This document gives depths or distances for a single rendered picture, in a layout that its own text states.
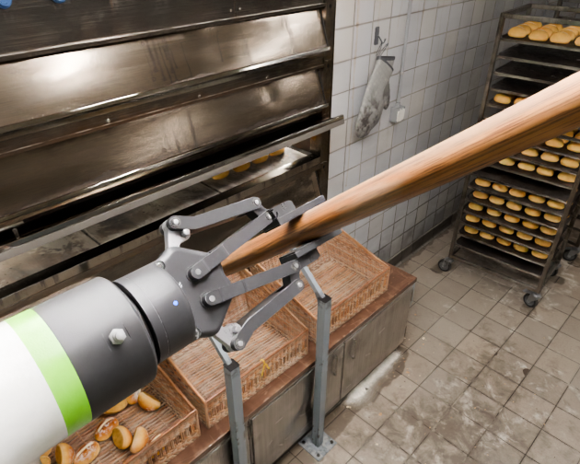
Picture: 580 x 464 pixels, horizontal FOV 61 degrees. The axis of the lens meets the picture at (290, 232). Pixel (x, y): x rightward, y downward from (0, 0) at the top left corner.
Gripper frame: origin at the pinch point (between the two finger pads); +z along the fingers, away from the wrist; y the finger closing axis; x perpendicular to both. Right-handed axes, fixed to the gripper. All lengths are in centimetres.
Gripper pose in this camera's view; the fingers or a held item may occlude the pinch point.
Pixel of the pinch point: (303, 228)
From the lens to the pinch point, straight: 51.2
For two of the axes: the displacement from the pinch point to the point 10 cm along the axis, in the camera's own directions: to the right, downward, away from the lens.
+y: 4.6, 8.9, 0.3
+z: 6.9, -3.8, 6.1
